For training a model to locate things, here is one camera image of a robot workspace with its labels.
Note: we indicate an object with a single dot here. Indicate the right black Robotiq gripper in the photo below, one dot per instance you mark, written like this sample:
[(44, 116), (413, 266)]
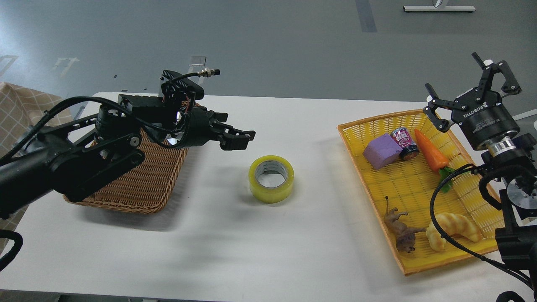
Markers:
[(482, 117)]

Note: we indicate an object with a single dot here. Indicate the beige checkered cloth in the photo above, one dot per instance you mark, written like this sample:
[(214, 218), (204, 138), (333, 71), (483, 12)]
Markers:
[(20, 109)]

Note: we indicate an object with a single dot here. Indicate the toy croissant bread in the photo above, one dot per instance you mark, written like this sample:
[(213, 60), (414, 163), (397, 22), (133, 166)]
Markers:
[(451, 223)]

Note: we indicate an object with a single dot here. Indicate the yellow plastic basket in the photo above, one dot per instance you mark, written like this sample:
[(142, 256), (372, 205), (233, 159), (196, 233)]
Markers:
[(408, 186)]

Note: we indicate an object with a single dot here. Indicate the brown wicker basket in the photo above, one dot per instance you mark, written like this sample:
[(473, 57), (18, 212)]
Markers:
[(146, 188)]

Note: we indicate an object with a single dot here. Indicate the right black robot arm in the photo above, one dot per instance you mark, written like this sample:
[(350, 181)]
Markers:
[(508, 174)]

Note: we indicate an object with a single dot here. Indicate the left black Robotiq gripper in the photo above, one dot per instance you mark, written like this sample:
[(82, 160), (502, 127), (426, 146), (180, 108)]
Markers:
[(203, 125)]

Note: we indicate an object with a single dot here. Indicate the purple foam block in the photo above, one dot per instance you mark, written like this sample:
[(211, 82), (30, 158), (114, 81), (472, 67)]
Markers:
[(382, 151)]

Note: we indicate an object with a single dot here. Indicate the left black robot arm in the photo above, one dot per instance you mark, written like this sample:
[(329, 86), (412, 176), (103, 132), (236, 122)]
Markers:
[(84, 143)]

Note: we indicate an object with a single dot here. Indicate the small pink drink can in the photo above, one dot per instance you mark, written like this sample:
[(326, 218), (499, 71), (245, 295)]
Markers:
[(409, 149)]

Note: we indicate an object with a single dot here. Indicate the white metal stand base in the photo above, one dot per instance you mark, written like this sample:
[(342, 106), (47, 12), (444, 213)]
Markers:
[(439, 6)]

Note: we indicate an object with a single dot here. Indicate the orange toy carrot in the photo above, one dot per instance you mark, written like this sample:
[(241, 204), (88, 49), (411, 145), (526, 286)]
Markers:
[(434, 164)]

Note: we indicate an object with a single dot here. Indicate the yellow clear tape roll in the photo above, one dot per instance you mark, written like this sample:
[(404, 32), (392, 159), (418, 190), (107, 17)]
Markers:
[(271, 179)]

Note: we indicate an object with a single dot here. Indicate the brown toy lion figure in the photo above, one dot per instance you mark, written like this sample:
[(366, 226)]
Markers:
[(405, 235)]

